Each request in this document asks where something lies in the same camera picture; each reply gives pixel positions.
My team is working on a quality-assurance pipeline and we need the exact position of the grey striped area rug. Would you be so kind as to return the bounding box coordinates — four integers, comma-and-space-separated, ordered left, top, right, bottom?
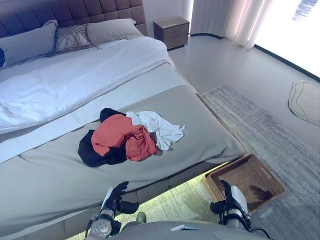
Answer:
114, 83, 320, 240

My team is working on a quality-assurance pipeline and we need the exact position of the white garment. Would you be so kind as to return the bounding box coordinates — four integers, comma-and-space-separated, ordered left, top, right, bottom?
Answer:
126, 110, 187, 152

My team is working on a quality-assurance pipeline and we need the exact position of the brown tufted headboard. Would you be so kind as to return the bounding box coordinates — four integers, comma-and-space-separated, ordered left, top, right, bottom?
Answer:
0, 0, 148, 38

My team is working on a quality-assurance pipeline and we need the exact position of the beige bed blanket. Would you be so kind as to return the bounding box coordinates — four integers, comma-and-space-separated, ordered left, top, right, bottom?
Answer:
0, 84, 247, 226

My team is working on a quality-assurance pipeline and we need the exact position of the black garment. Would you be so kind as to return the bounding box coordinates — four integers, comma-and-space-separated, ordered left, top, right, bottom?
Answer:
77, 107, 129, 168

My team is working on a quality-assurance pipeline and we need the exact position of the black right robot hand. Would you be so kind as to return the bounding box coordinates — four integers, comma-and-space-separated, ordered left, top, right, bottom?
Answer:
209, 179, 249, 216

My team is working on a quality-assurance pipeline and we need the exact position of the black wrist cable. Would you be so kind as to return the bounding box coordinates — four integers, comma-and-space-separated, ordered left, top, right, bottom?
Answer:
84, 216, 101, 238
238, 212, 274, 240

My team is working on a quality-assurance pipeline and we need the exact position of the grey robot torso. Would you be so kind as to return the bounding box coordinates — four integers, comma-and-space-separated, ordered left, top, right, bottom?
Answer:
117, 219, 273, 240

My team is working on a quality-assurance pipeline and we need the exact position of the patterned fringed cushion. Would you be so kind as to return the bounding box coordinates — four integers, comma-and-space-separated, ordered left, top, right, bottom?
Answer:
47, 23, 101, 58

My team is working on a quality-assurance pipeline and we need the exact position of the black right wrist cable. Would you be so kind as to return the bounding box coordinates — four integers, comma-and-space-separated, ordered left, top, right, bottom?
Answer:
238, 212, 274, 240

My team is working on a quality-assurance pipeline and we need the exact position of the brown wicker basket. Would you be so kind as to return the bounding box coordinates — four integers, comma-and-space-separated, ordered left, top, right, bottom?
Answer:
204, 154, 287, 213

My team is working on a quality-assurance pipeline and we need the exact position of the brown nightstand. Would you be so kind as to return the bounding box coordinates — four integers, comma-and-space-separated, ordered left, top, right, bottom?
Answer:
153, 16, 191, 51

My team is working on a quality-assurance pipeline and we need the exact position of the sheer white curtain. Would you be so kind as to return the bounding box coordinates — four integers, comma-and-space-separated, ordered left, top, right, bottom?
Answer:
191, 0, 276, 50

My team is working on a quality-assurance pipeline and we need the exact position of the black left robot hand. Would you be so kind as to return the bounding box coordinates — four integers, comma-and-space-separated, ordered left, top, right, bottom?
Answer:
99, 181, 140, 215

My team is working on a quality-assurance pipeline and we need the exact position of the small irregular beige rug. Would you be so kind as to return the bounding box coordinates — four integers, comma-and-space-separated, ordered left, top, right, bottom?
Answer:
288, 79, 320, 127

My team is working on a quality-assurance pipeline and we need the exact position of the beige pillow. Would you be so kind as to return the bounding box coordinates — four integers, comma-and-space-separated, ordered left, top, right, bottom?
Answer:
86, 18, 143, 46

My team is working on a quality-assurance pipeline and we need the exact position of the white duvet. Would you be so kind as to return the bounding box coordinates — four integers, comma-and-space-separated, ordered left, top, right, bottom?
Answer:
0, 36, 176, 135

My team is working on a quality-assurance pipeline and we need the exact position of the orange garment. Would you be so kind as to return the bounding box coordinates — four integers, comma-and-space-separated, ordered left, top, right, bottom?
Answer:
90, 115, 160, 162

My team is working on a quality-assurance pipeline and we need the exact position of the large upholstered bed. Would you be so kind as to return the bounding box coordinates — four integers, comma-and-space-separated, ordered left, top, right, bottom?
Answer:
0, 18, 248, 240

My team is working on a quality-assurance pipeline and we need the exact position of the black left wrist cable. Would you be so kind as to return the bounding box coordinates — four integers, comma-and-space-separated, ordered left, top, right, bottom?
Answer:
84, 216, 101, 238

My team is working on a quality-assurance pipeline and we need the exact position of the grey pillow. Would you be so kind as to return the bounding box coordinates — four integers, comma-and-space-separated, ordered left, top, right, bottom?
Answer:
0, 19, 59, 68

